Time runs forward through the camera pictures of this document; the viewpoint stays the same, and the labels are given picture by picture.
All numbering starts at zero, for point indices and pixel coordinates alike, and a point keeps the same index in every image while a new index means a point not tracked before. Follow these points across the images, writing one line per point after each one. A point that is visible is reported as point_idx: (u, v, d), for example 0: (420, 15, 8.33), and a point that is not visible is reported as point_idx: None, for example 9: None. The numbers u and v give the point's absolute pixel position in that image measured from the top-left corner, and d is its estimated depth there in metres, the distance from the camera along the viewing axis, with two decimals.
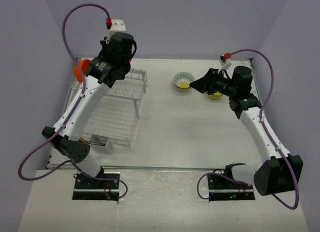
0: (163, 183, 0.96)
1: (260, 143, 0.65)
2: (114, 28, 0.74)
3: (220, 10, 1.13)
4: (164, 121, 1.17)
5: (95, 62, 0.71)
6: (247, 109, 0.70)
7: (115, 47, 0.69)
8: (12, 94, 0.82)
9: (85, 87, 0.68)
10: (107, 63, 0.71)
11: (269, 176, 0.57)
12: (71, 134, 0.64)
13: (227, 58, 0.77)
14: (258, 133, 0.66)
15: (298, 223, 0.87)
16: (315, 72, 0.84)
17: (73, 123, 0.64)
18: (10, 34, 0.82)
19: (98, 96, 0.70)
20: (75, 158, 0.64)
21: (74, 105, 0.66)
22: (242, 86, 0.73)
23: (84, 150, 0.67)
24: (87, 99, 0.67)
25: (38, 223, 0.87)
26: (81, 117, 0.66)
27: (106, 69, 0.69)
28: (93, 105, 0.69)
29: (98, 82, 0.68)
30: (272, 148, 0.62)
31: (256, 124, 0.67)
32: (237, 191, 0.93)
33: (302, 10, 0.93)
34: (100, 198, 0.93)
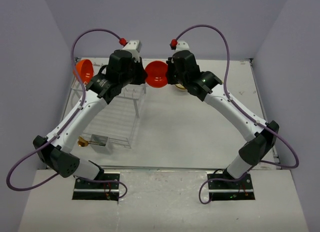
0: (163, 183, 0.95)
1: (238, 122, 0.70)
2: (127, 47, 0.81)
3: (221, 10, 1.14)
4: (164, 121, 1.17)
5: (96, 78, 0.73)
6: (211, 92, 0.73)
7: (115, 64, 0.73)
8: (12, 94, 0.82)
9: (84, 99, 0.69)
10: (107, 81, 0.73)
11: (258, 151, 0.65)
12: (64, 144, 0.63)
13: (174, 44, 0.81)
14: (235, 115, 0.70)
15: (297, 223, 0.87)
16: (315, 73, 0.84)
17: (67, 134, 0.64)
18: (10, 34, 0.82)
19: (96, 110, 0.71)
20: (63, 171, 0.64)
21: (71, 116, 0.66)
22: (191, 69, 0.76)
23: (73, 164, 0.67)
24: (85, 112, 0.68)
25: (38, 223, 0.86)
26: (76, 129, 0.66)
27: (106, 85, 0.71)
28: (90, 119, 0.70)
29: (98, 96, 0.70)
30: (251, 124, 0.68)
31: (226, 103, 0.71)
32: (237, 191, 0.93)
33: (302, 11, 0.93)
34: (100, 198, 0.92)
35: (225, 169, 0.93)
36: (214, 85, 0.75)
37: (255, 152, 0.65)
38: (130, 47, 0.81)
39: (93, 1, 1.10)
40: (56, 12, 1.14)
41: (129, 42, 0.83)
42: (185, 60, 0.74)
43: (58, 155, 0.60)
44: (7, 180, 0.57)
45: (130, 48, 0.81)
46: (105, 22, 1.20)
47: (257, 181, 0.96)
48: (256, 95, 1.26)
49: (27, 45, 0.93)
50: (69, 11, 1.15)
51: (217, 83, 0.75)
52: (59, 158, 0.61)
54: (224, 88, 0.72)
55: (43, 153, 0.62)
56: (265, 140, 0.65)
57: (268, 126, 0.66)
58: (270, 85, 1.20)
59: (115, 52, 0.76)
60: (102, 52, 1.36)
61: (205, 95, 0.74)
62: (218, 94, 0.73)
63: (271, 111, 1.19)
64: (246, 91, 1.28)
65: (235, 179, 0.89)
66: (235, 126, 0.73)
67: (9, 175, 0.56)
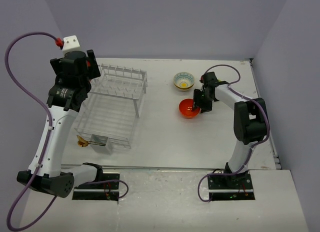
0: (163, 183, 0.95)
1: (231, 101, 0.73)
2: (68, 47, 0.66)
3: (220, 11, 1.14)
4: (164, 121, 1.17)
5: (54, 90, 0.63)
6: (217, 86, 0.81)
7: (70, 69, 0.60)
8: (12, 95, 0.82)
9: (52, 118, 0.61)
10: (68, 88, 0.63)
11: (240, 114, 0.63)
12: (51, 170, 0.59)
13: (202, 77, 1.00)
14: (228, 96, 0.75)
15: (297, 224, 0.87)
16: (315, 73, 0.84)
17: (49, 159, 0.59)
18: (10, 35, 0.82)
19: (69, 123, 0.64)
20: (60, 192, 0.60)
21: (46, 140, 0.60)
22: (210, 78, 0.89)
23: (68, 182, 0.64)
24: (57, 131, 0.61)
25: (37, 223, 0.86)
26: (56, 150, 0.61)
27: (69, 94, 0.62)
28: (65, 134, 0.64)
29: (64, 109, 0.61)
30: (239, 98, 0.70)
31: (224, 89, 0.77)
32: (237, 191, 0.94)
33: (302, 12, 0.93)
34: (100, 198, 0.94)
35: (227, 164, 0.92)
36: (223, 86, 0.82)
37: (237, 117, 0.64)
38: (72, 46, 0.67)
39: (93, 2, 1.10)
40: (56, 13, 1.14)
41: (66, 40, 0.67)
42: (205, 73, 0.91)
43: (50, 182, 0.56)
44: (8, 224, 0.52)
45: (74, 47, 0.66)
46: (105, 23, 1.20)
47: (258, 182, 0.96)
48: (256, 95, 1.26)
49: (26, 45, 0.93)
50: (69, 11, 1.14)
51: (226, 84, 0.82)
52: (53, 183, 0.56)
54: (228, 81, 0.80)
55: (32, 187, 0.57)
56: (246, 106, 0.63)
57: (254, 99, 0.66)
58: (271, 85, 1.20)
59: (66, 54, 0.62)
60: (101, 52, 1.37)
61: (215, 90, 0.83)
62: (222, 86, 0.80)
63: (271, 111, 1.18)
64: (246, 92, 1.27)
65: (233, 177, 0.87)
66: (231, 107, 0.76)
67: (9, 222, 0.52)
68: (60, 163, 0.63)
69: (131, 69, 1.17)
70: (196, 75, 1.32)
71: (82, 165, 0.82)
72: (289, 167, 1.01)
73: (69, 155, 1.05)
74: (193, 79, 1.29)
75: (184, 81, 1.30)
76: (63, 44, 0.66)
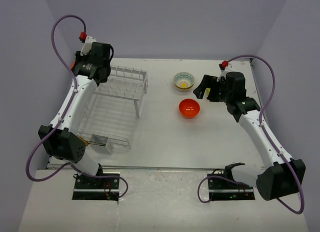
0: (162, 183, 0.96)
1: (261, 147, 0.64)
2: (90, 41, 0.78)
3: (221, 11, 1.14)
4: (164, 121, 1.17)
5: (81, 64, 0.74)
6: (246, 113, 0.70)
7: (97, 50, 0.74)
8: (12, 95, 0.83)
9: (77, 83, 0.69)
10: (92, 64, 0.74)
11: (273, 182, 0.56)
12: (70, 126, 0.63)
13: (225, 66, 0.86)
14: (258, 137, 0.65)
15: (298, 224, 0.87)
16: (315, 73, 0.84)
17: (70, 116, 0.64)
18: (10, 35, 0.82)
19: (89, 92, 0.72)
20: (74, 154, 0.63)
21: (70, 99, 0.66)
22: (237, 90, 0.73)
23: (81, 147, 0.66)
24: (81, 95, 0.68)
25: (38, 223, 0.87)
26: (77, 111, 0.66)
27: (93, 68, 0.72)
28: (85, 101, 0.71)
29: (88, 78, 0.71)
30: (274, 153, 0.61)
31: (256, 128, 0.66)
32: (237, 191, 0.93)
33: (303, 11, 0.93)
34: (100, 198, 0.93)
35: (227, 166, 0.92)
36: (251, 110, 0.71)
37: (269, 182, 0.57)
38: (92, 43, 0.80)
39: (93, 2, 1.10)
40: (56, 12, 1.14)
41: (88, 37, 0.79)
42: (235, 81, 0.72)
43: (69, 135, 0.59)
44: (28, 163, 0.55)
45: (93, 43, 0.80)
46: (105, 23, 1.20)
47: None
48: (256, 95, 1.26)
49: (27, 45, 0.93)
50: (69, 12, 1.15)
51: (256, 109, 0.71)
52: (71, 138, 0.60)
54: (260, 113, 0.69)
55: (50, 141, 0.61)
56: (283, 172, 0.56)
57: (291, 163, 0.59)
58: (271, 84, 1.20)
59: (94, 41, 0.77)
60: None
61: (239, 115, 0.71)
62: (251, 117, 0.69)
63: (271, 111, 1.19)
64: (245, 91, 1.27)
65: (234, 181, 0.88)
66: (259, 151, 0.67)
67: (28, 162, 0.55)
68: (77, 126, 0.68)
69: (131, 69, 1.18)
70: (196, 75, 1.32)
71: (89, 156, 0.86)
72: None
73: None
74: (193, 79, 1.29)
75: (184, 81, 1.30)
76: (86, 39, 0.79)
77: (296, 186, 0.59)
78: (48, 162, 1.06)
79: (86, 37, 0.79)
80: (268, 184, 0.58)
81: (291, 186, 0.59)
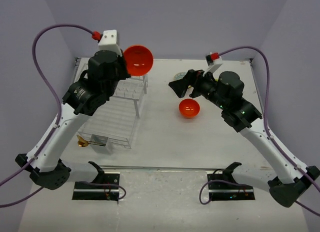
0: (163, 183, 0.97)
1: (274, 162, 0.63)
2: (103, 41, 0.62)
3: (221, 11, 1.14)
4: (164, 121, 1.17)
5: (73, 87, 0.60)
6: (250, 127, 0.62)
7: (95, 72, 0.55)
8: (12, 95, 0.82)
9: (61, 116, 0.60)
10: (86, 90, 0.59)
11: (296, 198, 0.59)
12: (43, 166, 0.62)
13: (213, 59, 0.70)
14: (271, 152, 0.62)
15: (298, 224, 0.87)
16: (315, 72, 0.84)
17: (45, 155, 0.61)
18: (10, 34, 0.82)
19: (78, 125, 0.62)
20: (50, 185, 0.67)
21: (48, 136, 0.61)
22: (235, 97, 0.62)
23: (62, 177, 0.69)
24: (61, 132, 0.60)
25: (37, 223, 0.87)
26: (54, 150, 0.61)
27: (84, 98, 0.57)
28: (71, 134, 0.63)
29: (74, 112, 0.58)
30: (291, 168, 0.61)
31: (265, 142, 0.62)
32: (237, 191, 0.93)
33: (303, 11, 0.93)
34: (100, 198, 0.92)
35: (226, 169, 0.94)
36: (253, 120, 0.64)
37: (291, 196, 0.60)
38: (108, 43, 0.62)
39: (93, 2, 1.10)
40: (56, 12, 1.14)
41: (106, 35, 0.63)
42: (234, 89, 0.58)
43: (38, 177, 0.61)
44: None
45: (109, 43, 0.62)
46: (105, 22, 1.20)
47: None
48: (256, 95, 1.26)
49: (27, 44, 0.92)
50: (69, 11, 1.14)
51: (257, 117, 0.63)
52: (41, 178, 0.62)
54: (265, 123, 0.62)
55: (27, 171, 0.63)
56: (304, 186, 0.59)
57: (308, 173, 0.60)
58: (270, 84, 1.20)
59: (97, 53, 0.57)
60: None
61: (238, 127, 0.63)
62: (257, 129, 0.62)
63: (271, 111, 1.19)
64: (245, 91, 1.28)
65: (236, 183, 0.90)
66: (268, 162, 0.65)
67: None
68: (57, 159, 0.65)
69: None
70: None
71: (85, 164, 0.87)
72: None
73: (68, 155, 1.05)
74: None
75: None
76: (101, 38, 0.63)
77: None
78: None
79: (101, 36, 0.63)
80: (290, 197, 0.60)
81: None
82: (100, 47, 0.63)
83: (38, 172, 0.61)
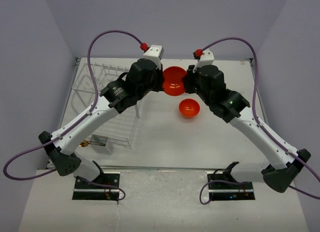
0: (163, 183, 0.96)
1: (266, 149, 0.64)
2: (148, 53, 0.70)
3: (221, 11, 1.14)
4: (164, 121, 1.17)
5: (112, 85, 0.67)
6: (239, 116, 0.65)
7: (135, 74, 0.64)
8: (12, 95, 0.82)
9: (95, 105, 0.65)
10: (124, 89, 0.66)
11: (289, 181, 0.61)
12: (65, 147, 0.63)
13: (198, 55, 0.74)
14: (261, 140, 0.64)
15: (298, 224, 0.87)
16: (315, 72, 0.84)
17: (70, 137, 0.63)
18: (10, 35, 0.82)
19: (106, 118, 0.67)
20: (61, 170, 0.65)
21: (78, 120, 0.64)
22: (218, 88, 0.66)
23: (73, 166, 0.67)
24: (93, 119, 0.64)
25: (37, 223, 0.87)
26: (80, 135, 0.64)
27: (121, 95, 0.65)
28: (98, 125, 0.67)
29: (108, 105, 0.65)
30: (282, 153, 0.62)
31: (256, 130, 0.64)
32: (237, 191, 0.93)
33: (303, 11, 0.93)
34: (100, 198, 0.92)
35: (225, 170, 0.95)
36: (242, 108, 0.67)
37: (284, 180, 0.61)
38: (150, 54, 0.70)
39: (93, 2, 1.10)
40: (56, 12, 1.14)
41: (151, 48, 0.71)
42: (214, 79, 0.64)
43: (58, 157, 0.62)
44: (4, 173, 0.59)
45: (151, 55, 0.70)
46: (105, 22, 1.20)
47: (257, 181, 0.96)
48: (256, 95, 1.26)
49: (27, 44, 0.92)
50: (69, 11, 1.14)
51: (245, 105, 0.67)
52: (61, 159, 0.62)
54: (253, 111, 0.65)
55: (46, 150, 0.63)
56: (297, 170, 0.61)
57: (300, 157, 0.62)
58: (270, 84, 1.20)
59: (141, 59, 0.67)
60: (102, 52, 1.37)
61: (228, 117, 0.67)
62: (246, 118, 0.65)
63: (271, 111, 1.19)
64: (245, 91, 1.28)
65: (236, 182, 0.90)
66: (261, 151, 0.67)
67: (5, 168, 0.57)
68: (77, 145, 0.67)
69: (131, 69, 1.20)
70: None
71: (90, 161, 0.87)
72: None
73: None
74: None
75: None
76: (147, 50, 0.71)
77: None
78: (48, 162, 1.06)
79: (148, 48, 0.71)
80: (283, 181, 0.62)
81: None
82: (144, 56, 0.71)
83: (60, 151, 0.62)
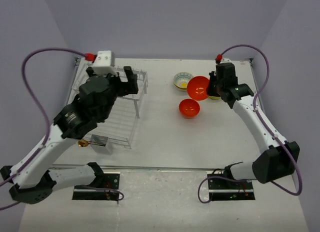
0: (163, 183, 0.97)
1: (256, 132, 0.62)
2: (97, 63, 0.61)
3: (220, 11, 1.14)
4: (164, 121, 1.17)
5: (64, 111, 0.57)
6: (240, 99, 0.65)
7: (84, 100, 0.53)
8: (11, 96, 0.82)
9: (48, 137, 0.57)
10: (77, 115, 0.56)
11: (269, 165, 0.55)
12: (23, 184, 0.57)
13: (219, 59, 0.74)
14: (253, 123, 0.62)
15: (298, 224, 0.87)
16: (315, 72, 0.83)
17: (27, 173, 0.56)
18: (9, 35, 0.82)
19: (64, 147, 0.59)
20: (30, 200, 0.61)
21: (32, 155, 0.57)
22: (229, 77, 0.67)
23: (44, 193, 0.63)
24: (46, 153, 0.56)
25: (37, 223, 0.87)
26: (37, 170, 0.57)
27: (73, 124, 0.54)
28: (56, 155, 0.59)
29: (62, 136, 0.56)
30: (269, 137, 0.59)
31: (249, 112, 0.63)
32: (237, 191, 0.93)
33: (303, 11, 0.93)
34: (99, 198, 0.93)
35: (226, 167, 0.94)
36: (245, 96, 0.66)
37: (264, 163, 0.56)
38: (101, 64, 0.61)
39: (92, 2, 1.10)
40: (56, 13, 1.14)
41: (100, 56, 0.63)
42: (225, 68, 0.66)
43: (17, 194, 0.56)
44: None
45: (102, 65, 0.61)
46: (105, 23, 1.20)
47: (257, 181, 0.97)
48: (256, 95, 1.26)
49: (27, 44, 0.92)
50: (69, 12, 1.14)
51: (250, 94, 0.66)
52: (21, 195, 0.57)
54: (254, 97, 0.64)
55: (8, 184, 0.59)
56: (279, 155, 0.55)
57: (286, 146, 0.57)
58: (270, 84, 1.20)
59: (88, 82, 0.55)
60: None
61: (232, 102, 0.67)
62: (245, 102, 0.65)
63: (271, 111, 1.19)
64: None
65: (235, 179, 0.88)
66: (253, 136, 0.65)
67: None
68: (40, 177, 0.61)
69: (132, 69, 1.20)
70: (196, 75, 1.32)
71: (86, 166, 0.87)
72: None
73: (68, 155, 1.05)
74: None
75: (184, 81, 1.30)
76: (95, 60, 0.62)
77: (291, 170, 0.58)
78: None
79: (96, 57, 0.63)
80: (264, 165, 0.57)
81: (287, 170, 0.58)
82: (93, 68, 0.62)
83: (17, 189, 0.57)
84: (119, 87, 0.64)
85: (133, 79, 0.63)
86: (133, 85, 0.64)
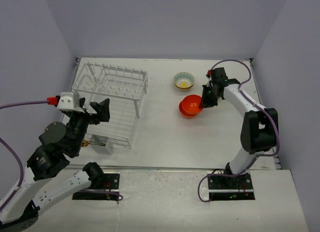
0: (162, 183, 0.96)
1: (241, 106, 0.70)
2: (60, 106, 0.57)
3: (220, 11, 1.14)
4: (164, 121, 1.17)
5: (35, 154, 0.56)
6: (228, 85, 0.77)
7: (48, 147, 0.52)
8: (11, 96, 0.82)
9: (23, 179, 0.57)
10: (46, 158, 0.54)
11: (250, 126, 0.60)
12: (6, 218, 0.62)
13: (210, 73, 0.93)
14: (238, 100, 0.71)
15: (298, 224, 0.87)
16: (315, 72, 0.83)
17: (7, 210, 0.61)
18: (9, 36, 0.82)
19: (41, 185, 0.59)
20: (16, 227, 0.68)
21: (11, 194, 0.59)
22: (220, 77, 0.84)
23: (29, 221, 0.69)
24: (22, 193, 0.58)
25: (36, 223, 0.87)
26: (16, 206, 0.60)
27: (43, 167, 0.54)
28: (34, 192, 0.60)
29: (34, 179, 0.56)
30: (250, 106, 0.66)
31: (235, 92, 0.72)
32: (237, 191, 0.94)
33: (303, 11, 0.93)
34: (99, 198, 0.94)
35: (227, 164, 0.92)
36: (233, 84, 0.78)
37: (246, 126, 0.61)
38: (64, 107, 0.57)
39: (92, 3, 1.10)
40: (56, 13, 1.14)
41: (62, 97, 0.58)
42: (214, 70, 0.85)
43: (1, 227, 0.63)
44: None
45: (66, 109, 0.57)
46: (105, 23, 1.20)
47: (257, 182, 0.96)
48: (256, 95, 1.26)
49: (26, 44, 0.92)
50: (68, 12, 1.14)
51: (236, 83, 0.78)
52: (8, 227, 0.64)
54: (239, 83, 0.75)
55: None
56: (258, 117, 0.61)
57: (266, 110, 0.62)
58: (271, 84, 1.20)
59: (50, 128, 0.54)
60: (102, 52, 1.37)
61: (224, 90, 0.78)
62: (232, 86, 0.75)
63: None
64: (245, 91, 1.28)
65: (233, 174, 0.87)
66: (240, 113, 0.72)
67: None
68: (22, 211, 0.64)
69: (132, 69, 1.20)
70: (196, 75, 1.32)
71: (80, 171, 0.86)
72: (289, 167, 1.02)
73: None
74: (193, 79, 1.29)
75: (184, 81, 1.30)
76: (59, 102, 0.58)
77: (274, 137, 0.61)
78: None
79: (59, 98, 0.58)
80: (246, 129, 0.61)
81: (270, 137, 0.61)
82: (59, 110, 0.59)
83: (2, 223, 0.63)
84: (88, 120, 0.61)
85: (101, 112, 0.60)
86: (103, 117, 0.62)
